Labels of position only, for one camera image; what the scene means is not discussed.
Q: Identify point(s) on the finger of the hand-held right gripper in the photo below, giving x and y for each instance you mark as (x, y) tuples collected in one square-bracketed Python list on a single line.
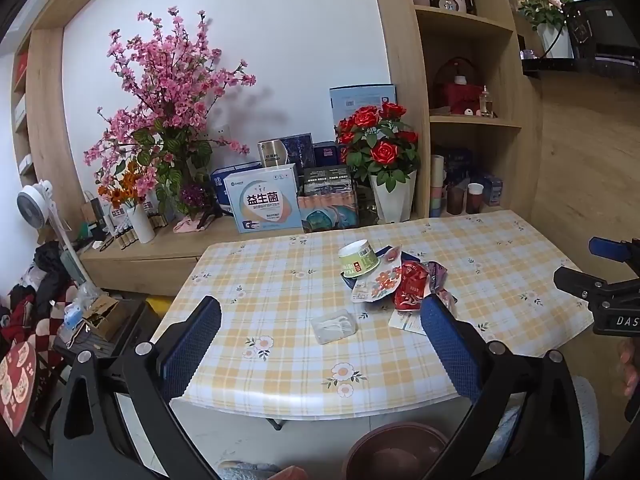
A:
[(577, 280), (607, 248)]

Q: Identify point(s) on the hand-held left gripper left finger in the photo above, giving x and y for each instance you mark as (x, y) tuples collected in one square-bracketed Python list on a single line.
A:
[(192, 345)]

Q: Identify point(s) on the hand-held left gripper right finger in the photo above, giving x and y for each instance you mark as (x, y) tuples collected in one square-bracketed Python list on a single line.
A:
[(450, 345)]

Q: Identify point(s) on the white card packet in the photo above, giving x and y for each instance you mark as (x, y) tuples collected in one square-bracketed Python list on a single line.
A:
[(405, 322)]

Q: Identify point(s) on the red snack packet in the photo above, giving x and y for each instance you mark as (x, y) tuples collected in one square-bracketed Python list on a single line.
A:
[(410, 287)]

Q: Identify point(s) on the floral snack packet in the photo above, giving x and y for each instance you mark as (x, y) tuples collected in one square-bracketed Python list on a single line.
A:
[(377, 282)]

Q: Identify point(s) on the blue coffee bag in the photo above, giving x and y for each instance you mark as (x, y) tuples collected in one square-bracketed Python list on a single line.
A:
[(390, 252)]

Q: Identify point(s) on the plastic fork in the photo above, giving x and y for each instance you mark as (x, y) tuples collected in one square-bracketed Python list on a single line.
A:
[(332, 327)]

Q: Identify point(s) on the brown round waste bin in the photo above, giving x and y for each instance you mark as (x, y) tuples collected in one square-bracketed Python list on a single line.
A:
[(395, 452)]

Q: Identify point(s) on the green paper cup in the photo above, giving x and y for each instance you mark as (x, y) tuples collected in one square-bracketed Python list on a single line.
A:
[(357, 260)]

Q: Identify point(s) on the person's right hand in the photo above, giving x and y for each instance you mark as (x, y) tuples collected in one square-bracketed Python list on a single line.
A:
[(631, 375)]

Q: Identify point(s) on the black crate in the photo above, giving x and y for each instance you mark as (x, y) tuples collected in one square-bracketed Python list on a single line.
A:
[(135, 320)]

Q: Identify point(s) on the cardboard box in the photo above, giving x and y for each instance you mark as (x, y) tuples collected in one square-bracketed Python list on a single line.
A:
[(102, 317)]

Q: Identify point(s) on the checkered floral tablecloth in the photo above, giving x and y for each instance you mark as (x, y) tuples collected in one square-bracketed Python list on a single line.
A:
[(280, 310)]

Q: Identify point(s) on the wooden sideboard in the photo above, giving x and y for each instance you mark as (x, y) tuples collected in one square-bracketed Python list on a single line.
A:
[(150, 260)]

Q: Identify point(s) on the person's right leg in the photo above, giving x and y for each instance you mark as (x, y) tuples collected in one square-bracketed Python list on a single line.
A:
[(589, 410)]

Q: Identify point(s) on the pink cloth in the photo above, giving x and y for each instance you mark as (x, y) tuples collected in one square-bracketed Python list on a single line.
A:
[(185, 224)]

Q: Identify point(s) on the row of small bottles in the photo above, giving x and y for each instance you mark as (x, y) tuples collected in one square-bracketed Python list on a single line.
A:
[(125, 237)]

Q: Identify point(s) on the brown cup with white lid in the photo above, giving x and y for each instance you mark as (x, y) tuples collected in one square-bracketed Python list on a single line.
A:
[(475, 200)]

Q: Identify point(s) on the white ribbed vase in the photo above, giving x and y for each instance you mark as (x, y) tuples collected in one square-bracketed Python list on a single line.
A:
[(140, 225)]

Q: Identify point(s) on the black mini tripod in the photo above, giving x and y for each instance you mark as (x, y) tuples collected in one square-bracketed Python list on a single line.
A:
[(210, 215)]

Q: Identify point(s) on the purple flower bunch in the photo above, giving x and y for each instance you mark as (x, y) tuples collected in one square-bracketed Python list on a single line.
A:
[(192, 195)]

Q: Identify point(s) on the white faceted flower pot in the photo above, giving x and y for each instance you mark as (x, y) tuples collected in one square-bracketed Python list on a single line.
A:
[(392, 200)]

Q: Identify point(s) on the pile of clothes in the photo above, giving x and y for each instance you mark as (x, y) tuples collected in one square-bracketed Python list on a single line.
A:
[(45, 290)]

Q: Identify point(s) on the stack of pastel cups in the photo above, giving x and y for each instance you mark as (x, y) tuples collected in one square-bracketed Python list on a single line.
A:
[(437, 187)]

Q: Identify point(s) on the white and blue carton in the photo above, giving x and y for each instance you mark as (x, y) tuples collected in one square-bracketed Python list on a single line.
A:
[(262, 200)]

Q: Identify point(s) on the dark paper bag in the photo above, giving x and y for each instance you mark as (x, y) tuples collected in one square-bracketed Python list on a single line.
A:
[(97, 215)]

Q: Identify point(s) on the orange flower bunch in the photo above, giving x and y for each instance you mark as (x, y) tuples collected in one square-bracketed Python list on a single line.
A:
[(125, 187)]

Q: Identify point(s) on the marbled storage box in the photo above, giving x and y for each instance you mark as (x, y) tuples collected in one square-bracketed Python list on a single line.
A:
[(327, 215)]

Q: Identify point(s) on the red round cushion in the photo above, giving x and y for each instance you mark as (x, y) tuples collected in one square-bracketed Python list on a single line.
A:
[(17, 385)]

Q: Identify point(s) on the glass perfume bottle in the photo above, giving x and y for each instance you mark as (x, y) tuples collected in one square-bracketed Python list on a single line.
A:
[(486, 102)]

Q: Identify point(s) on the row of black packets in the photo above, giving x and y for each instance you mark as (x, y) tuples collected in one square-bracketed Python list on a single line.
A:
[(325, 180)]

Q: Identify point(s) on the white desk fan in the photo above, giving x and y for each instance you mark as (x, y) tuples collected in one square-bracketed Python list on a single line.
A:
[(35, 205)]

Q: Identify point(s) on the red rose bouquet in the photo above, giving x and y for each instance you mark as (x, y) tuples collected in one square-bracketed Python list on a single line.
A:
[(380, 145)]

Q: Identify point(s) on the small white flower pot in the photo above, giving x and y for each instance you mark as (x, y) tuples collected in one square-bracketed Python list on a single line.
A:
[(555, 42)]

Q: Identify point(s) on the red basket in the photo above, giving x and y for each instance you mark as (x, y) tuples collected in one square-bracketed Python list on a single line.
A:
[(457, 90)]

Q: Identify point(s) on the black appliance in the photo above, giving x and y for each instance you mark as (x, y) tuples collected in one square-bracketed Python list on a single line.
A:
[(600, 30)]

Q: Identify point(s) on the dark blue patterned box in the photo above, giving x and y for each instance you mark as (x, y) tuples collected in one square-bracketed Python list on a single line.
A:
[(300, 147)]

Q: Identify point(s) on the small dark blue box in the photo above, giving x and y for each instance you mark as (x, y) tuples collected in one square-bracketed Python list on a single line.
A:
[(325, 152)]

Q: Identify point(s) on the peach rose bouquet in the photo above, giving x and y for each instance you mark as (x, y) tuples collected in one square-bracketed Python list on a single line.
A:
[(542, 2)]

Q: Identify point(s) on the pink blossom arrangement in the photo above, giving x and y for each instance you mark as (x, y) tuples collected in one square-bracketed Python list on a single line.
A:
[(170, 90)]

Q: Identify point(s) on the large light blue box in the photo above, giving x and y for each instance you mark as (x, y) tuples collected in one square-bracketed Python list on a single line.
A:
[(360, 102)]

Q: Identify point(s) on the wooden shelf unit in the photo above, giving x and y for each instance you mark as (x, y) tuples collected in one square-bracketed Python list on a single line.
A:
[(400, 60)]

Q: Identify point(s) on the wooden wall shelf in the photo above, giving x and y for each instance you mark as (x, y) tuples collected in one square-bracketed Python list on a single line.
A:
[(22, 110)]

